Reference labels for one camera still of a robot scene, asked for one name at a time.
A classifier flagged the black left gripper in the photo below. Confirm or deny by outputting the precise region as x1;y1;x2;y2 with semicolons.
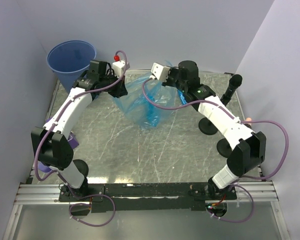
99;71;128;98

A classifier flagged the blue plastic trash bag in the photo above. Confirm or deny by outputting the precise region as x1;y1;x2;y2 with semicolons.
113;72;186;129

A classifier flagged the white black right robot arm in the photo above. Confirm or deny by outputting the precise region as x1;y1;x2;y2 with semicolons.
151;60;266;199

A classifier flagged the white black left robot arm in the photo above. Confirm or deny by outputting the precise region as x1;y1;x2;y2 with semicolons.
31;57;130;201

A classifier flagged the blue plastic trash bin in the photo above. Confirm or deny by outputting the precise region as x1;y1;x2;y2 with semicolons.
46;40;97;93

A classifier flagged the black microphone on stand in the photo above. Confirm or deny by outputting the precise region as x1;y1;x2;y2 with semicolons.
198;74;243;136

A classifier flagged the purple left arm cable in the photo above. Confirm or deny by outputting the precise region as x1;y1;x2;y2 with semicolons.
33;49;130;227

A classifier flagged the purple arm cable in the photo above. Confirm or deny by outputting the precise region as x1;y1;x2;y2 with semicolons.
33;49;130;227
141;77;290;223

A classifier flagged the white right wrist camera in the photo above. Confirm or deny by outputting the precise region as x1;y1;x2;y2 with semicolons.
150;62;171;82

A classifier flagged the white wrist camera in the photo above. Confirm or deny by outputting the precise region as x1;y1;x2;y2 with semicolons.
112;55;130;78
150;62;171;82

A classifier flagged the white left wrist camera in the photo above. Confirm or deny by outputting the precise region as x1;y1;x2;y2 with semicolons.
112;55;130;78

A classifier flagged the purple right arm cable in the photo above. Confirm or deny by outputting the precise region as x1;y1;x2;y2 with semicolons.
141;77;290;223

